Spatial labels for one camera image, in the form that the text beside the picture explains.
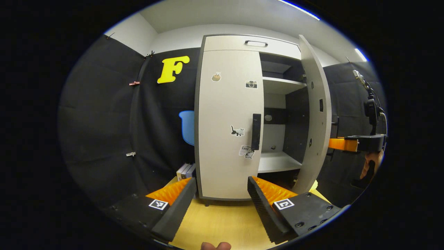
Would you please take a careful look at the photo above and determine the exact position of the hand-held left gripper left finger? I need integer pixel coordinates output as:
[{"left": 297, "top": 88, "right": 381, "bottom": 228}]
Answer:
[{"left": 104, "top": 177, "right": 197, "bottom": 243}]

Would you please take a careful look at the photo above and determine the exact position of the black backdrop cloth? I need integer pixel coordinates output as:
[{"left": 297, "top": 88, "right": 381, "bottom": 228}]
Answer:
[{"left": 58, "top": 33, "right": 387, "bottom": 209}]

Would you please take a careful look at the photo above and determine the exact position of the grey cabinet door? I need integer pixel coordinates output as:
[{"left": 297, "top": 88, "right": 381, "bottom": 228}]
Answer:
[
  {"left": 198, "top": 50, "right": 265, "bottom": 200},
  {"left": 291, "top": 34, "right": 339, "bottom": 195}
]

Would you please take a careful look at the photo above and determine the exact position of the grey double-door shoe cabinet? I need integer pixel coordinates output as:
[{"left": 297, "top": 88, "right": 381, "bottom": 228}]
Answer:
[{"left": 194, "top": 34, "right": 333, "bottom": 207}]

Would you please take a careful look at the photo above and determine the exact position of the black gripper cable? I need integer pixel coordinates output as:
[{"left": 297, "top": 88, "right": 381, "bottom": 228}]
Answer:
[{"left": 353, "top": 69, "right": 388, "bottom": 136}]

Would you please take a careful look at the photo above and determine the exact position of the white cabinet shelf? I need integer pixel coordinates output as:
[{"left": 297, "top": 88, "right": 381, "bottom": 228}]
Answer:
[
  {"left": 257, "top": 151, "right": 303, "bottom": 173},
  {"left": 262, "top": 76, "right": 307, "bottom": 95}
]

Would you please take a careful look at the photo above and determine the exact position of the grey cabinet top drawer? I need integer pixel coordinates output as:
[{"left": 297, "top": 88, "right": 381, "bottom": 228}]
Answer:
[{"left": 203, "top": 35, "right": 301, "bottom": 60}]

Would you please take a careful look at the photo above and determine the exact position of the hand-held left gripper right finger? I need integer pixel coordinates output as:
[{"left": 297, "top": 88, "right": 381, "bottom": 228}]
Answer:
[{"left": 247, "top": 176, "right": 342, "bottom": 244}]

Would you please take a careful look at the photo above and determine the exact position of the long ceiling light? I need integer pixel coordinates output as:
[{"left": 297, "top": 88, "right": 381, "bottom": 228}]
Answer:
[{"left": 277, "top": 0, "right": 320, "bottom": 20}]

